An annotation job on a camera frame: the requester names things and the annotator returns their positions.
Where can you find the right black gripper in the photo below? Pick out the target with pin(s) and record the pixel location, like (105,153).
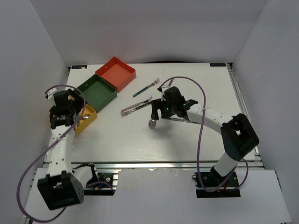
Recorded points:
(156,105)

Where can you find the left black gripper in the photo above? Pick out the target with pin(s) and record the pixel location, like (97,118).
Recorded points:
(78,102)

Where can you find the pink handled fork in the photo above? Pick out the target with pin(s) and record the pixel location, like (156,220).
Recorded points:
(137,104)

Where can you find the pink handled spoon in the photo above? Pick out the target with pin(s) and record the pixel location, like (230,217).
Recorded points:
(152,124)

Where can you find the teal handled knife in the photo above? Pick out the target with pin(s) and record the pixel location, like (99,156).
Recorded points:
(177,119)

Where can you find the teal handled fork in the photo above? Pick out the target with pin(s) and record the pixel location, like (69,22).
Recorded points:
(147,87)

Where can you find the black handled fork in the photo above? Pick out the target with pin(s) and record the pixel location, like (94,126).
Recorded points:
(126,113)

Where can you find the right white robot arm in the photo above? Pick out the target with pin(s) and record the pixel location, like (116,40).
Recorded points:
(238,135)

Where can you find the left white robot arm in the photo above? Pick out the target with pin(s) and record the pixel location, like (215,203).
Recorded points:
(63,185)

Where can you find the yellow square container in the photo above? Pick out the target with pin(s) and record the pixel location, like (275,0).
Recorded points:
(87,119)

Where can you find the green square container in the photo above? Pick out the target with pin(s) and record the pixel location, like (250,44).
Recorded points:
(97,92)

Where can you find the red square container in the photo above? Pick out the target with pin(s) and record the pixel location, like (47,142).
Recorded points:
(117,73)

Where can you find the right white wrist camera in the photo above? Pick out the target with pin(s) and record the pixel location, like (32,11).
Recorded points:
(162,91)

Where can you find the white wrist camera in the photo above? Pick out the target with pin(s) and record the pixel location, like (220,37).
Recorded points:
(162,91)
(54,93)

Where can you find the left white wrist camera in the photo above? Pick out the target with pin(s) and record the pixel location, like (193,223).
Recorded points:
(54,93)

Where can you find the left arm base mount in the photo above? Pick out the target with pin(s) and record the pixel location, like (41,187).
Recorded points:
(95,183)

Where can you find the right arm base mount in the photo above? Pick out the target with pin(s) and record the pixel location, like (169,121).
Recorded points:
(210,180)

